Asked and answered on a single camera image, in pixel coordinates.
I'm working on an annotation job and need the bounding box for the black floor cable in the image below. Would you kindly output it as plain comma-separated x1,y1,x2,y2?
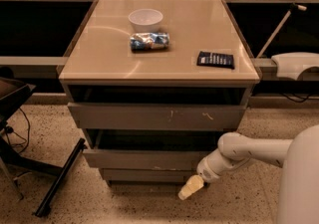
3,108,32,154

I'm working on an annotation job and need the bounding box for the grey cabinet with beige top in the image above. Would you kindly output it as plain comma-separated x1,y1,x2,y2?
60,0,259,184

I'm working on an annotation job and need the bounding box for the white bowl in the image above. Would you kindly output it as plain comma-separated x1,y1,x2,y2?
128,9,163,33

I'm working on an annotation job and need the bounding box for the white curved device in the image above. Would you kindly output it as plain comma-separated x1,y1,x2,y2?
271,52,319,80

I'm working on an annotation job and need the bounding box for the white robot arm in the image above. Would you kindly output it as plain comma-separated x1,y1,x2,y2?
178,125,319,224

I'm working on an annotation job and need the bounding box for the black stand with legs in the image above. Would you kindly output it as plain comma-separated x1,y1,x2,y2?
0,77,85,217

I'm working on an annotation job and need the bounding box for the grey bottom drawer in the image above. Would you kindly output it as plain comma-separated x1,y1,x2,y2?
99,168,193,183

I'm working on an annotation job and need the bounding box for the grey top drawer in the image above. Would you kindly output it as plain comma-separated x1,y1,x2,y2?
68,86,246,131

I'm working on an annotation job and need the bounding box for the blue white snack bag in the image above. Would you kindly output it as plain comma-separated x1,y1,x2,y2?
130,32,169,51

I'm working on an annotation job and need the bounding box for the grey drawer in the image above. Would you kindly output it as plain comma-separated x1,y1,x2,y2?
84,129,223,171
68,86,246,131
99,168,193,183

